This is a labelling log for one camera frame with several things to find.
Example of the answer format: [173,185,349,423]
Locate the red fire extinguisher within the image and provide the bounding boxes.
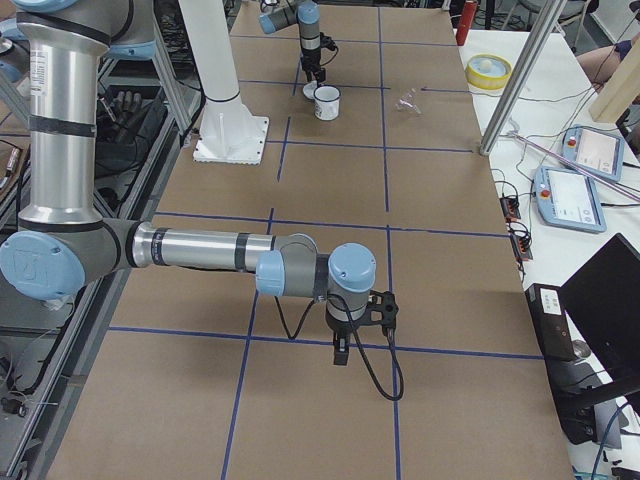
[456,0,478,46]

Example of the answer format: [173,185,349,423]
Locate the orange black connector box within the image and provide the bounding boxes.
[510,231,533,262]
[499,196,521,222]

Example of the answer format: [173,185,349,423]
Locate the white enamel mug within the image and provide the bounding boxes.
[314,85,341,121]

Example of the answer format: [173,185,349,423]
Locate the yellow round container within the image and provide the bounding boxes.
[465,54,512,91]

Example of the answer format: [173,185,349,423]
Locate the white ceramic lid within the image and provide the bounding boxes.
[302,80,321,101]

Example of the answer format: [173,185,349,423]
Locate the black laptop computer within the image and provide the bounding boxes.
[525,233,639,448]

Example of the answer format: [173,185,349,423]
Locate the blue teach pendant near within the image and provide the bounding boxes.
[533,166,607,233]

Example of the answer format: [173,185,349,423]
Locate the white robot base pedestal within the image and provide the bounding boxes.
[179,0,269,165]

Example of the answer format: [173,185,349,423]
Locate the wooden beam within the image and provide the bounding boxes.
[589,41,640,123]

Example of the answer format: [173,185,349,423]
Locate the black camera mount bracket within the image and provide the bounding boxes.
[360,290,399,337]

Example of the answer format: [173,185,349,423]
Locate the blue teach pendant far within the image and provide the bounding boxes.
[562,125,624,182]

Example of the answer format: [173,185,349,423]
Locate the blue teach pendant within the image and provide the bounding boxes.
[562,125,624,182]
[533,166,607,233]

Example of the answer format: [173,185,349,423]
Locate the silver aluminium frame post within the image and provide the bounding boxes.
[479,0,567,156]

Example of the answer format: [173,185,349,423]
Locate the clear glass funnel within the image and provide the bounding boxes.
[395,88,422,115]

